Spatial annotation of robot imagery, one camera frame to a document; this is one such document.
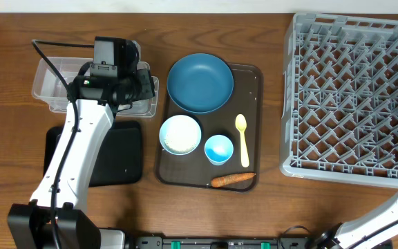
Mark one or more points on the black plastic bin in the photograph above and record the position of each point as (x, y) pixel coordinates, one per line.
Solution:
(120, 157)

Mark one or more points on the light blue cup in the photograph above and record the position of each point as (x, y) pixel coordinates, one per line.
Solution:
(218, 149)

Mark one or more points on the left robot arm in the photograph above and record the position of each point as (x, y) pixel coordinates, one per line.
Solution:
(55, 215)

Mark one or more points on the light blue bowl with rice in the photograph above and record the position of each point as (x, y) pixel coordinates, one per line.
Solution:
(180, 135)

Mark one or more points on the clear plastic bin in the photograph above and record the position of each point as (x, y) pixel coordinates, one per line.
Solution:
(48, 88)

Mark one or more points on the orange carrot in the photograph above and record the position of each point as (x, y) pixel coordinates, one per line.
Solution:
(231, 179)

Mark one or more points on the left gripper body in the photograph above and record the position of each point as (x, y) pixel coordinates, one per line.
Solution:
(142, 89)

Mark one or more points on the grey dishwasher rack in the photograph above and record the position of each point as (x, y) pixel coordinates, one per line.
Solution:
(340, 114)

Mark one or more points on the dark blue plate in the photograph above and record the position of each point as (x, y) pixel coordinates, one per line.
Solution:
(200, 83)

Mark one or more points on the yellow plastic spoon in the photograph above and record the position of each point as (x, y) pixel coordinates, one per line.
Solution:
(241, 125)

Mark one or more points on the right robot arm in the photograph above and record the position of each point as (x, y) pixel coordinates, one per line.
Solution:
(378, 226)

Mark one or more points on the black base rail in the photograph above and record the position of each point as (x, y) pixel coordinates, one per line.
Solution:
(219, 243)

